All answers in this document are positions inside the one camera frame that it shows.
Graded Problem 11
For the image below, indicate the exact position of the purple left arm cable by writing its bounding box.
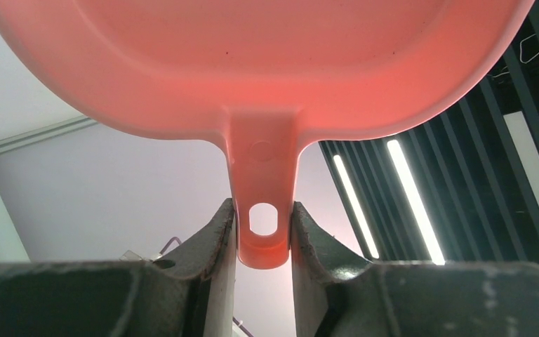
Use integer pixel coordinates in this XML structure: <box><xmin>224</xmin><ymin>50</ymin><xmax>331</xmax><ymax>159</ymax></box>
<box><xmin>157</xmin><ymin>236</ymin><xmax>183</xmax><ymax>257</ymax></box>

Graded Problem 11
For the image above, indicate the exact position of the ceiling light strip left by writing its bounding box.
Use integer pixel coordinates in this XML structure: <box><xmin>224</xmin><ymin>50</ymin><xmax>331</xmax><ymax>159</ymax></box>
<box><xmin>333</xmin><ymin>154</ymin><xmax>380</xmax><ymax>259</ymax></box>

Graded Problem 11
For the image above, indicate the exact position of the pink plastic dustpan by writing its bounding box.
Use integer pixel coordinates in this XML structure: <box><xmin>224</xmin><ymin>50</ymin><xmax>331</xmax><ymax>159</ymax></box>
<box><xmin>0</xmin><ymin>1</ymin><xmax>533</xmax><ymax>270</ymax></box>

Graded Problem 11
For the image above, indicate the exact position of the ceiling light strip right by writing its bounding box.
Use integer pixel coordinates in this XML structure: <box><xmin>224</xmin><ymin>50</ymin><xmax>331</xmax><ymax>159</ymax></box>
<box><xmin>386</xmin><ymin>139</ymin><xmax>446</xmax><ymax>265</ymax></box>

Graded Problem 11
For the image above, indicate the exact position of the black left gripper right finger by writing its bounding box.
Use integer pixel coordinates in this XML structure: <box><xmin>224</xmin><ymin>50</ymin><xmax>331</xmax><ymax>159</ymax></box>
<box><xmin>291</xmin><ymin>202</ymin><xmax>539</xmax><ymax>336</ymax></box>

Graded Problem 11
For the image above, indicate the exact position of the ceiling light strip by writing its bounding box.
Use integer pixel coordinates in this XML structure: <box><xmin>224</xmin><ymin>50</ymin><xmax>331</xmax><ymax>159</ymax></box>
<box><xmin>386</xmin><ymin>139</ymin><xmax>446</xmax><ymax>265</ymax></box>
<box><xmin>333</xmin><ymin>154</ymin><xmax>380</xmax><ymax>259</ymax></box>

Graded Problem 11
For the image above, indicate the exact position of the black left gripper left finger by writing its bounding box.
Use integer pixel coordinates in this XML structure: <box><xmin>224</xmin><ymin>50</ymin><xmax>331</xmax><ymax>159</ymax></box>
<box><xmin>0</xmin><ymin>199</ymin><xmax>236</xmax><ymax>336</ymax></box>

